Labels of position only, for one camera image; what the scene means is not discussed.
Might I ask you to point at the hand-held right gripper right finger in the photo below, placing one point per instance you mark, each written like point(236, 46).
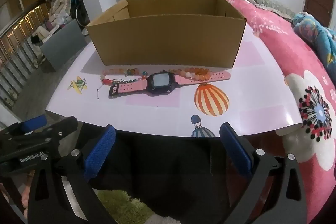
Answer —
point(236, 150)

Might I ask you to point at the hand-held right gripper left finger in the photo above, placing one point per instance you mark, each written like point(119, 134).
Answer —
point(99, 153)

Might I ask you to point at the thin bar earring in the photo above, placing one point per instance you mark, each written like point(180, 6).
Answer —
point(97, 94)

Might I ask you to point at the pink floral blanket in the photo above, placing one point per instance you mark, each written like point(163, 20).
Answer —
point(288, 56)

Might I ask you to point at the grey patterned quilt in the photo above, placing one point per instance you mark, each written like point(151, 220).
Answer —
point(267, 3)

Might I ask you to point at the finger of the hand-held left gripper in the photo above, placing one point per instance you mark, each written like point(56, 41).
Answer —
point(34, 122)
point(61, 128)

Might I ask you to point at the brown cardboard box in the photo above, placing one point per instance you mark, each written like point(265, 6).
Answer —
point(168, 40)

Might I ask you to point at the metal railing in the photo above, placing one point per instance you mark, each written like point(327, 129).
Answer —
point(15, 56)

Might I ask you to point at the bicycle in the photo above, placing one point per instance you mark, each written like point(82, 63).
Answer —
point(78, 14)

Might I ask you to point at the green white plush toy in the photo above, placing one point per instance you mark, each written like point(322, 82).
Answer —
point(118, 205)

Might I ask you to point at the blue patterned blanket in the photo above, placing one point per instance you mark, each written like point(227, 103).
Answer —
point(320, 37)

